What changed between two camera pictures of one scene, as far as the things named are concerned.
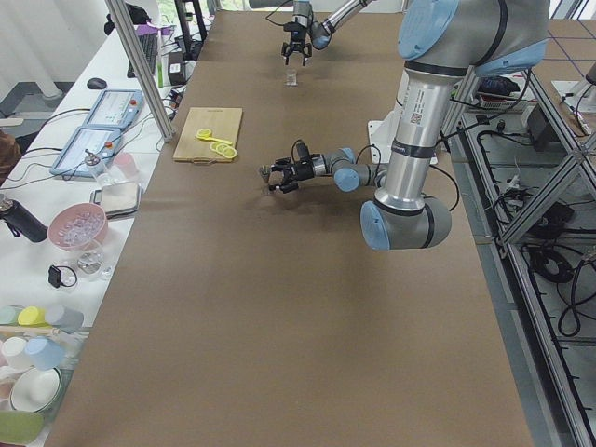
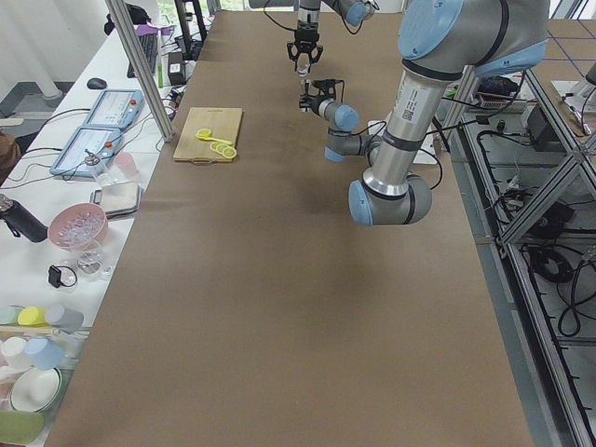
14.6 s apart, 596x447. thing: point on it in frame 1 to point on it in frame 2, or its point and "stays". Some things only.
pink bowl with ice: x=78 y=225 stays
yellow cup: x=32 y=317 stays
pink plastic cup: x=128 y=163 stays
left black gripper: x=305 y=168 to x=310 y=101
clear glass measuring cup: x=291 y=77 to x=303 y=64
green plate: x=20 y=426 stays
